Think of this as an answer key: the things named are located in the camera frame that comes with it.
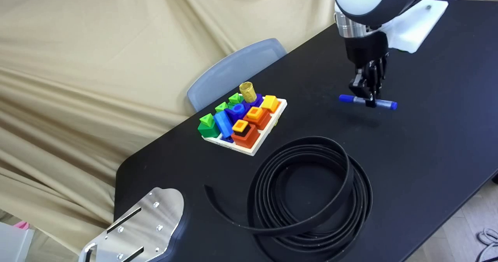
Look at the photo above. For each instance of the purple block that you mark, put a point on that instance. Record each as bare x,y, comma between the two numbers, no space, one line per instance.
256,100

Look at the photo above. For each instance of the coil of black belt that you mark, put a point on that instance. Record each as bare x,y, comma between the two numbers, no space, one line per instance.
311,219

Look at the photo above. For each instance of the silver metal plate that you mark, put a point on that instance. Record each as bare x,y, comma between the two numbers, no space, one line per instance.
144,227

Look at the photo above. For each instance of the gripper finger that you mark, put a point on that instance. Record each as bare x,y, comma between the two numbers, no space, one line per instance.
376,79
358,85

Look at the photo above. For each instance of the blue bar block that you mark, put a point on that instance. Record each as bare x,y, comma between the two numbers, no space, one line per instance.
223,124

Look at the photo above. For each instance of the white box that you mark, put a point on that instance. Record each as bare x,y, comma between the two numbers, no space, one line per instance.
13,246

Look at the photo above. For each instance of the orange square block black hole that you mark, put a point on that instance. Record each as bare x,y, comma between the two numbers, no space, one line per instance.
246,135

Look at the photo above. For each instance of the large green triangle block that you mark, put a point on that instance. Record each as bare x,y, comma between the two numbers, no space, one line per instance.
207,126

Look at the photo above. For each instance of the white shape sorter tray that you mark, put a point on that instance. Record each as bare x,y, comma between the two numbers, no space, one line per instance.
258,145

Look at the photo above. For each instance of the small green triangle block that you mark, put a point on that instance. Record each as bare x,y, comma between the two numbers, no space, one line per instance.
235,98
221,107

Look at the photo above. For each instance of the pink object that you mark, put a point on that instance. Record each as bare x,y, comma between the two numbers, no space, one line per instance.
22,225

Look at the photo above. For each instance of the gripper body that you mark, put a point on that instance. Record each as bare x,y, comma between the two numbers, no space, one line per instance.
365,48

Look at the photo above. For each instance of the beige cloth backdrop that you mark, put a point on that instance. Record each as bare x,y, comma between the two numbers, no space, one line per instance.
97,79

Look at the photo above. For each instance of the grey chair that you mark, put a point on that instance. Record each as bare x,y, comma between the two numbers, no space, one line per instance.
233,71

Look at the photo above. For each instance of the orange and yellow square block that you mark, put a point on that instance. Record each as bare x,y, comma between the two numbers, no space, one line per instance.
256,116

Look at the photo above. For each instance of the gold cylinder block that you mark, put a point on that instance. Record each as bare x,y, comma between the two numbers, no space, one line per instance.
248,91

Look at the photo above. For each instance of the blue and grey marker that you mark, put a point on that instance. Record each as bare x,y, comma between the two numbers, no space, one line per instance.
385,104

